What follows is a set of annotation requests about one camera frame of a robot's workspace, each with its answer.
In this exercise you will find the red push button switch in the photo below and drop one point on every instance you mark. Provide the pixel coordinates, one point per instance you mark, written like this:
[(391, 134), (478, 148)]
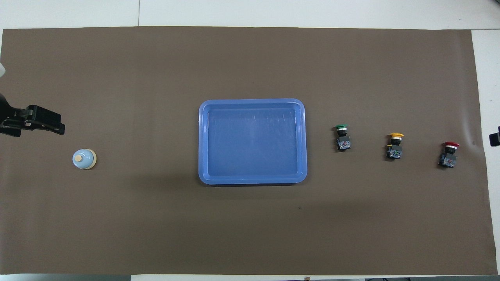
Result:
[(448, 158)]

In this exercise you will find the blue plastic tray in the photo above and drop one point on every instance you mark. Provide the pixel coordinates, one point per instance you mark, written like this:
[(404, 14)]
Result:
[(252, 140)]

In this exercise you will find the brown table mat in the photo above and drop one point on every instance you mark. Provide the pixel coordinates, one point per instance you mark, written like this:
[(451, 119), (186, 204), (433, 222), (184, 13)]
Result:
[(156, 78)]

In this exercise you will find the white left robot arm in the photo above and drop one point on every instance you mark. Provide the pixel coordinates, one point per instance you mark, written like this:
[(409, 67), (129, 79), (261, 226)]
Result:
[(3, 105)]

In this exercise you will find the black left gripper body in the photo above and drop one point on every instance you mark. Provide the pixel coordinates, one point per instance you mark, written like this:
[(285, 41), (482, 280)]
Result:
[(13, 121)]

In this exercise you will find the light blue desk bell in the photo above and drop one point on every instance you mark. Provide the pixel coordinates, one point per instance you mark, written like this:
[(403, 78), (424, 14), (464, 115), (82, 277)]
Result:
[(84, 159)]

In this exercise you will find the yellow push button switch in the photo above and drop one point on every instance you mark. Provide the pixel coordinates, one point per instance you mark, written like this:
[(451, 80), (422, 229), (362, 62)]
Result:
[(394, 150)]

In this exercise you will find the green push button switch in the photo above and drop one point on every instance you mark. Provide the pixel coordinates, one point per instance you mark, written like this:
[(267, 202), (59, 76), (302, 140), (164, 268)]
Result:
[(343, 142)]

